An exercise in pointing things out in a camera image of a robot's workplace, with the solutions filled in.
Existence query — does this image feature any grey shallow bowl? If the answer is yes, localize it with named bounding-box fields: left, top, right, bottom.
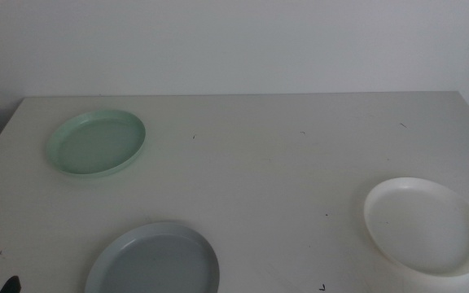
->
left=84, top=221, right=221, bottom=293

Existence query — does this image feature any pale green shallow bowl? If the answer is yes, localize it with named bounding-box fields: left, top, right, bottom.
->
left=46, top=108, right=147, bottom=178

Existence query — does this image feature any white shallow bowl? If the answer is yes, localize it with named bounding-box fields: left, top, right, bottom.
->
left=363, top=176, right=469, bottom=278

